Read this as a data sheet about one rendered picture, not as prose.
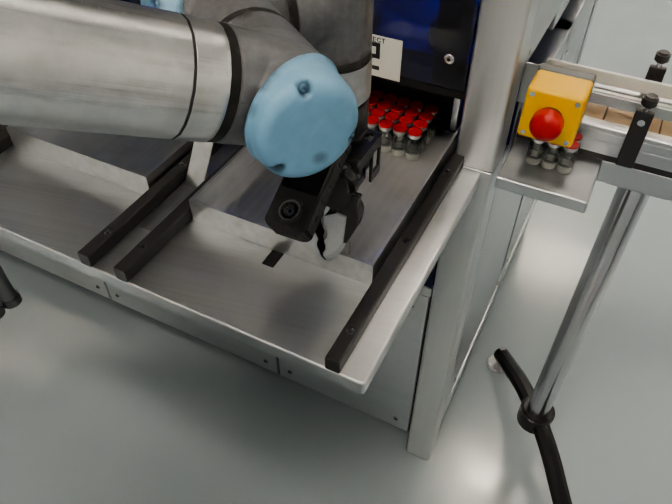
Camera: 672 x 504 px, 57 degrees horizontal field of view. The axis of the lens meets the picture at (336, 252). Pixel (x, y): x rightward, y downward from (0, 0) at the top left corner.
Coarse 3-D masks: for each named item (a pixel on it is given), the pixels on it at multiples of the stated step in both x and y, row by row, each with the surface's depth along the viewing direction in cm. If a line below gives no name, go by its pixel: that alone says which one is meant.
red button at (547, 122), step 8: (536, 112) 78; (544, 112) 77; (552, 112) 76; (536, 120) 77; (544, 120) 76; (552, 120) 76; (560, 120) 76; (536, 128) 77; (544, 128) 77; (552, 128) 76; (560, 128) 77; (536, 136) 78; (544, 136) 78; (552, 136) 77
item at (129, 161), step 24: (24, 144) 92; (48, 144) 89; (72, 144) 94; (96, 144) 94; (120, 144) 94; (144, 144) 94; (168, 144) 94; (192, 144) 91; (96, 168) 88; (120, 168) 85; (144, 168) 90; (168, 168) 87; (144, 192) 86
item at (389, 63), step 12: (372, 36) 84; (372, 48) 85; (384, 48) 84; (396, 48) 83; (372, 60) 86; (384, 60) 85; (396, 60) 84; (372, 72) 87; (384, 72) 86; (396, 72) 86
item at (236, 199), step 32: (256, 160) 92; (384, 160) 92; (416, 160) 92; (448, 160) 91; (224, 192) 86; (256, 192) 86; (384, 192) 86; (416, 192) 81; (224, 224) 80; (256, 224) 77; (384, 224) 82; (352, 256) 73; (384, 256) 75
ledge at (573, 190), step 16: (528, 144) 95; (512, 160) 92; (576, 160) 92; (592, 160) 92; (512, 176) 89; (528, 176) 89; (544, 176) 89; (560, 176) 89; (576, 176) 89; (592, 176) 89; (528, 192) 88; (544, 192) 87; (560, 192) 87; (576, 192) 87; (576, 208) 86
